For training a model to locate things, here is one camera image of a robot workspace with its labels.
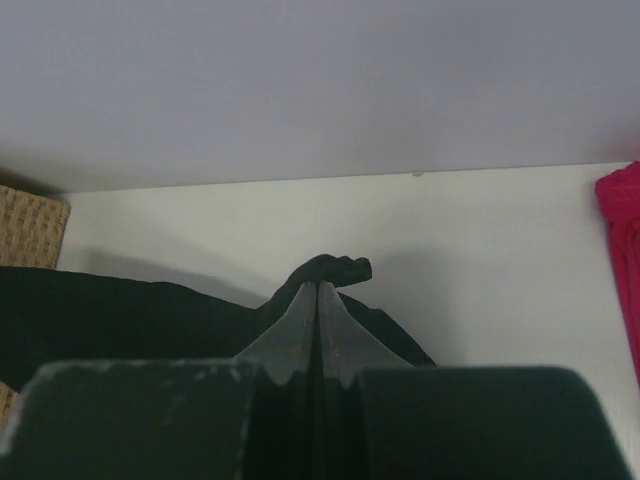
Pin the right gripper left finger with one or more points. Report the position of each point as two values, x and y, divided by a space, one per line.
282 353

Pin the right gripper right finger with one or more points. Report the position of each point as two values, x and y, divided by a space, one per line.
347 347

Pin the wicker basket with liner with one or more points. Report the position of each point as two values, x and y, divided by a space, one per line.
32 230

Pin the black daisy print t-shirt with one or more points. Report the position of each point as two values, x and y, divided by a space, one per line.
54 316

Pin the red t-shirt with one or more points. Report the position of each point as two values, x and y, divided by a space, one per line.
617 195

